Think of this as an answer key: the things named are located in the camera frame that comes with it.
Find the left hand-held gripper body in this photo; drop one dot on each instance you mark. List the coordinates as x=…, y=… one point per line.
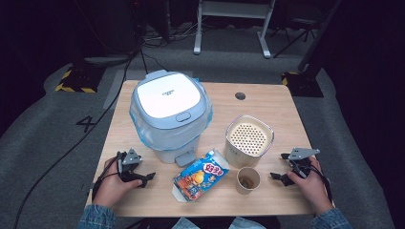
x=131, y=157

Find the dark tea bag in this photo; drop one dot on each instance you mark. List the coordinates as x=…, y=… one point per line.
x=246, y=182

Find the person's left hand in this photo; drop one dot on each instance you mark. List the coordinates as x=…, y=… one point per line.
x=110, y=189

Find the black base with hazard stripes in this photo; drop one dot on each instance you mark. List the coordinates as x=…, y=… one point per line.
x=81, y=81

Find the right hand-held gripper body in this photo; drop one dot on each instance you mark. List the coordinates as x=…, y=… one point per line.
x=302, y=153

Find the black pole with hazard-striped base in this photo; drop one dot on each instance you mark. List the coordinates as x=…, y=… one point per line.
x=305, y=84

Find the person's right hand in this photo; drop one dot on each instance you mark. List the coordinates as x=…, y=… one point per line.
x=313, y=189

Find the black tripod stand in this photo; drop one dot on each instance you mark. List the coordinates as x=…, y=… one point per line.
x=297, y=37

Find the person's right leg in jeans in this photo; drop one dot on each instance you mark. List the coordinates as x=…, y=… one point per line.
x=246, y=224

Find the beige canister with perforated strainer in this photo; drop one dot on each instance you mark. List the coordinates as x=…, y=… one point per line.
x=248, y=138

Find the white and blue pedal bin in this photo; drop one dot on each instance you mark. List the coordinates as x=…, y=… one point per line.
x=168, y=95

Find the brown paper cup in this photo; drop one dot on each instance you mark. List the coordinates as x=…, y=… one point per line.
x=243, y=191

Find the person's left leg in jeans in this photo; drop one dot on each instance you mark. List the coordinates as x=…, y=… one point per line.
x=186, y=224

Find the person's leg in jeans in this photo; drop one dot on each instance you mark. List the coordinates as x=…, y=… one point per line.
x=186, y=224
x=246, y=224

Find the white desk frame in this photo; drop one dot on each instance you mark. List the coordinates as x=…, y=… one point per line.
x=234, y=9

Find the blue snack packet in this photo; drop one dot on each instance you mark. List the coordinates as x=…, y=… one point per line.
x=200, y=176

